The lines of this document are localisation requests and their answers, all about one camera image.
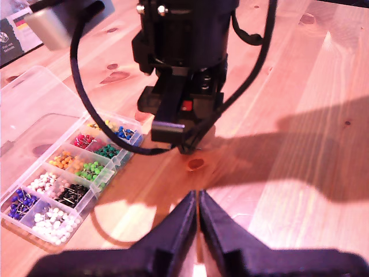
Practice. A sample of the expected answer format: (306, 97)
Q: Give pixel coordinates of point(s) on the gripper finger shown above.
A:
(196, 124)
(222, 236)
(176, 236)

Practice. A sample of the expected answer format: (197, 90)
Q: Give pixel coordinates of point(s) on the clear plastic pin organizer box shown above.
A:
(72, 161)

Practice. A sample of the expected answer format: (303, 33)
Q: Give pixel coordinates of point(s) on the cardboard tray with German flag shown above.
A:
(14, 43)

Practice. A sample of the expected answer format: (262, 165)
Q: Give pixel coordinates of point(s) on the gripper grey camera box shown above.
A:
(49, 29)

